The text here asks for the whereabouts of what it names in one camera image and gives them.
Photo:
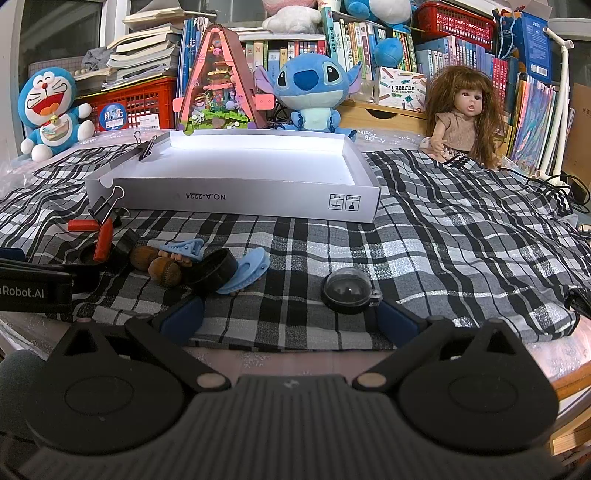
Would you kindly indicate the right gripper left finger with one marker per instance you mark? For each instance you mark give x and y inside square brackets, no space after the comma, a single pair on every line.
[159,339]

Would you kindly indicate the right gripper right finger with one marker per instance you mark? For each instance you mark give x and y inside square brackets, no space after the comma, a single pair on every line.
[416,340]

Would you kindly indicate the brown walnut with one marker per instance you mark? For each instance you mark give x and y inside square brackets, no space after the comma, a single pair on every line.
[142,256]
[165,272]

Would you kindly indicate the red plastic peg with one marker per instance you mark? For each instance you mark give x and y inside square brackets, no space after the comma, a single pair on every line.
[103,244]
[83,226]

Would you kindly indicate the clear dome black capsule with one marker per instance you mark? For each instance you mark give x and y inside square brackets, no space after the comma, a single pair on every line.
[350,291]

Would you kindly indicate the black round cap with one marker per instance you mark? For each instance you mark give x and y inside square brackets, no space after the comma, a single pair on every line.
[212,272]

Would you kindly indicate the black binder clip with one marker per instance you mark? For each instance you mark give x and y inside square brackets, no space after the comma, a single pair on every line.
[102,208]

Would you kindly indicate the light blue plastic clip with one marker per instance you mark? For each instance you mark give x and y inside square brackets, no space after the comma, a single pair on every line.
[189,249]

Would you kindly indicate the black clip on box edge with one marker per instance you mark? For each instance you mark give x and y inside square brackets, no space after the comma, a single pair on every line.
[142,148]

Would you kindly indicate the white cardboard box tray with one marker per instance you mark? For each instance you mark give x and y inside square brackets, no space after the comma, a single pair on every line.
[276,173]

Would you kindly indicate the Doraemon plush toy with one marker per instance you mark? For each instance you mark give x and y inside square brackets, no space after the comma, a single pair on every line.
[45,105]

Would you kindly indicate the red plastic crate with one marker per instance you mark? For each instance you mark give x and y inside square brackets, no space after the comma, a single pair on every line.
[140,106]

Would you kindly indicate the brown haired baby doll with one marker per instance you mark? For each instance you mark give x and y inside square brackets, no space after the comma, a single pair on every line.
[464,118]

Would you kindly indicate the wooden drawer box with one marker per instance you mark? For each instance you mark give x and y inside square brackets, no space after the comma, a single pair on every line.
[369,116]

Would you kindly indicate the white label printer box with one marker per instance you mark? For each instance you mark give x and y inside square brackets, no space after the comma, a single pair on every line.
[401,89]

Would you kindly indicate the pink triangular miniature house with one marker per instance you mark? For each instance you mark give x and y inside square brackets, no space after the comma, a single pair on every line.
[220,92]

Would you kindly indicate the stack of paper books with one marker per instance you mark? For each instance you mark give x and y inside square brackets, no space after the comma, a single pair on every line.
[161,41]

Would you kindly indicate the row of upright books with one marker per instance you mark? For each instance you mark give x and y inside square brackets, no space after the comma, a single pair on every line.
[527,105]

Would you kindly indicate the Stitch plush toy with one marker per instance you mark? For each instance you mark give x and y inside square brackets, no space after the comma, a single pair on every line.
[312,86]

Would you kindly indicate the red plastic basket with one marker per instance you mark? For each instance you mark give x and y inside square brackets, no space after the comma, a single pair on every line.
[437,20]

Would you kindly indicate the blue cardboard box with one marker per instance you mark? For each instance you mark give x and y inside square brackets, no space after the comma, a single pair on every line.
[521,34]

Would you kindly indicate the blue penguin plush toy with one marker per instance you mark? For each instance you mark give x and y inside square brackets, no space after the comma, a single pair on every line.
[393,16]

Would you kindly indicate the pink bunny plush toy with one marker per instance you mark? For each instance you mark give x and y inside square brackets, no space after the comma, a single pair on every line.
[292,16]

